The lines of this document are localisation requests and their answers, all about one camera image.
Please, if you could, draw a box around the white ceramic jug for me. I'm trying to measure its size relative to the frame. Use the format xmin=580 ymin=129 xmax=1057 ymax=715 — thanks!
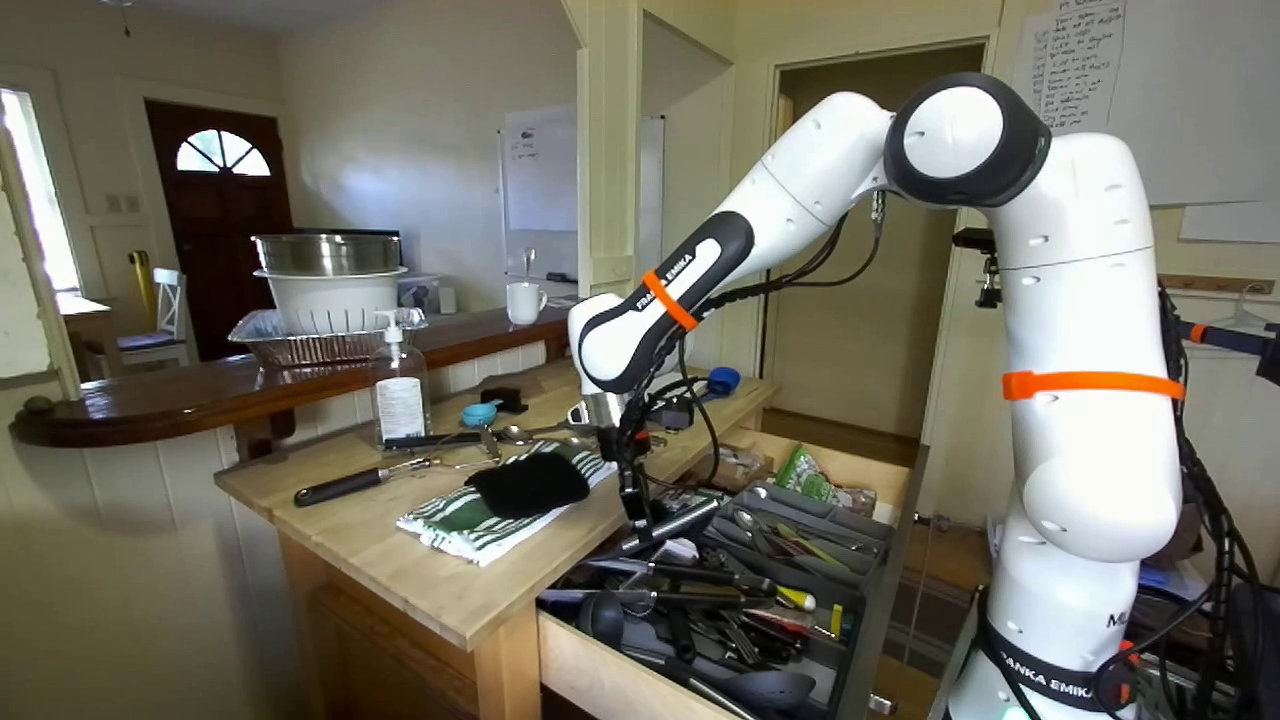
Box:
xmin=502 ymin=274 xmax=554 ymax=328

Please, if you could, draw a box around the black tripod camera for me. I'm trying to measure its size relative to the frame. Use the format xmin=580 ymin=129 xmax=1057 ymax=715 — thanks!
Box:
xmin=951 ymin=223 xmax=1008 ymax=311

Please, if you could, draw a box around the grey plastic cutlery organizer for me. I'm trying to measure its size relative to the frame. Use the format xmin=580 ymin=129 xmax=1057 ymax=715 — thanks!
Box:
xmin=574 ymin=485 xmax=898 ymax=715

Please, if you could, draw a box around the handwritten paper sheet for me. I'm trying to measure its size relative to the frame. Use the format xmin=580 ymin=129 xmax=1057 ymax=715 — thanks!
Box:
xmin=1019 ymin=0 xmax=1137 ymax=137

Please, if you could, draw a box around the black cable bundle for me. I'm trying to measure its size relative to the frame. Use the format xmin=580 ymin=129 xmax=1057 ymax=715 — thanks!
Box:
xmin=666 ymin=183 xmax=898 ymax=324

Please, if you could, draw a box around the wooden drawer with steel front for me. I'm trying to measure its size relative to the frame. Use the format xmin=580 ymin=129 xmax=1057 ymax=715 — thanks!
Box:
xmin=535 ymin=424 xmax=934 ymax=720

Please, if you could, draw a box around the black cable tangle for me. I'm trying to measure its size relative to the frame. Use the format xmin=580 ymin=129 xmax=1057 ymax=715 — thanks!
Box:
xmin=1155 ymin=285 xmax=1280 ymax=720

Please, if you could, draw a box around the small black box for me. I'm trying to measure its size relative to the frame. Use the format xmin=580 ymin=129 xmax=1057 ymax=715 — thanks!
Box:
xmin=477 ymin=380 xmax=532 ymax=417

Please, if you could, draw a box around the green white striped towel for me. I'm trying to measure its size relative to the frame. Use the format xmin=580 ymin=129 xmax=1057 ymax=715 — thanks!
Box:
xmin=391 ymin=445 xmax=619 ymax=570

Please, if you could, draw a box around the wooden kitchen island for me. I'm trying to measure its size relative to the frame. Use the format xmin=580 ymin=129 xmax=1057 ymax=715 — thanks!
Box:
xmin=213 ymin=355 xmax=935 ymax=720

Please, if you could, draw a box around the dark wooden entry door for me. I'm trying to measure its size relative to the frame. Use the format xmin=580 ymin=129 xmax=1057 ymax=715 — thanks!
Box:
xmin=139 ymin=96 xmax=296 ymax=362

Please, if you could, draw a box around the black cloth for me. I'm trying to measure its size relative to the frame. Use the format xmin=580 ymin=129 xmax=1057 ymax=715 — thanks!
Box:
xmin=465 ymin=449 xmax=594 ymax=524

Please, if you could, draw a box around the pump hand sanitizer bottle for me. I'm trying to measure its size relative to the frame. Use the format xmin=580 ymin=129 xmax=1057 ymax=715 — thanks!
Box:
xmin=374 ymin=307 xmax=433 ymax=449

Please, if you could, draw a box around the orange velcro strap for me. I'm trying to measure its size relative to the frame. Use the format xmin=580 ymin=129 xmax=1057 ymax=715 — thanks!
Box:
xmin=999 ymin=369 xmax=1190 ymax=404
xmin=637 ymin=269 xmax=705 ymax=334

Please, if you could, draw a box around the bright window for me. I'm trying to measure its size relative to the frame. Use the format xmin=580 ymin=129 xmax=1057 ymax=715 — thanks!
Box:
xmin=0 ymin=85 xmax=85 ymax=380

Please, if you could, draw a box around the wire dish rack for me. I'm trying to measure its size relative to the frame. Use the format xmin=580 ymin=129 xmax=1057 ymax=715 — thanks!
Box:
xmin=224 ymin=305 xmax=433 ymax=376

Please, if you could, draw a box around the large metal bowl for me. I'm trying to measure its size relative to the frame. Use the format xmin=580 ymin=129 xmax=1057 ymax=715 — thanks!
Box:
xmin=249 ymin=227 xmax=408 ymax=279

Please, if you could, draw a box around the green labelled food packet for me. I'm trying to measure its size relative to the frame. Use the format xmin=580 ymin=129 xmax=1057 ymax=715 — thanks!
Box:
xmin=774 ymin=439 xmax=839 ymax=509

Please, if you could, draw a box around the dark wood bar counter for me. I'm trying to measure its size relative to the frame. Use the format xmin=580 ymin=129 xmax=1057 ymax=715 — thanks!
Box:
xmin=10 ymin=307 xmax=577 ymax=450

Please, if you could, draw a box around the black slotted turner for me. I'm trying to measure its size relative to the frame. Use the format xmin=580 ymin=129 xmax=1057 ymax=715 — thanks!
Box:
xmin=583 ymin=590 xmax=820 ymax=720

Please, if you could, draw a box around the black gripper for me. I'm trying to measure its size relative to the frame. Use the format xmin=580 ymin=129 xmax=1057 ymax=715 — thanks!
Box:
xmin=597 ymin=392 xmax=666 ymax=536

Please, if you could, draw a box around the white wall board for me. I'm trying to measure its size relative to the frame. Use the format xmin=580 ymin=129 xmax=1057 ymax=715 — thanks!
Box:
xmin=502 ymin=103 xmax=671 ymax=274

